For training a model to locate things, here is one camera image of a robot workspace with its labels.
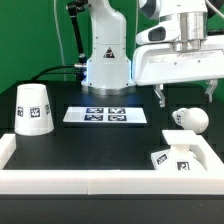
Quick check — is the white marker tag plate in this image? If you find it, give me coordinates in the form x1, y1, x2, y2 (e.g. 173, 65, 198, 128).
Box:
63, 107, 147, 124

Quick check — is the black cable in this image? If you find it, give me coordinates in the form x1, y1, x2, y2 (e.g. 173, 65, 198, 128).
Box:
29, 63, 88, 84

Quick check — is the white lamp base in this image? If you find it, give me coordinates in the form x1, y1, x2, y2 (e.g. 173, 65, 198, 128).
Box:
151, 130, 204, 171

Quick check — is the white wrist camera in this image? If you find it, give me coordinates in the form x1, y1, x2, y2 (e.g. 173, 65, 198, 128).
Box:
136, 25, 178, 45

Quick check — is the white U-shaped frame wall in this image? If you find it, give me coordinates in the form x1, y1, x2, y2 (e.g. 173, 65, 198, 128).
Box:
0, 134, 224, 195

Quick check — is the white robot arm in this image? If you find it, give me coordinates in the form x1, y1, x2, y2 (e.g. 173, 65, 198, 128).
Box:
82, 0, 224, 106

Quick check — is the white lamp shade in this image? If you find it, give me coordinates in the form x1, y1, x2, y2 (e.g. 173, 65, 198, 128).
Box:
14, 83, 54, 136

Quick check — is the white lamp bulb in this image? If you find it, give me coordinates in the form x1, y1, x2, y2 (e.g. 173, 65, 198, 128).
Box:
172, 107, 209, 134

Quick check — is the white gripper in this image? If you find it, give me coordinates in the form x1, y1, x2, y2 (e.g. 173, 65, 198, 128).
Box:
132, 40, 224, 107

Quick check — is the white hanging cable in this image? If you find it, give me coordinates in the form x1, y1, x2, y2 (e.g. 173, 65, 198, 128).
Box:
53, 0, 68, 83

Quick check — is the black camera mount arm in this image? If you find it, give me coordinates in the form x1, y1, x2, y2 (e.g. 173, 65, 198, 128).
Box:
66, 0, 88, 64

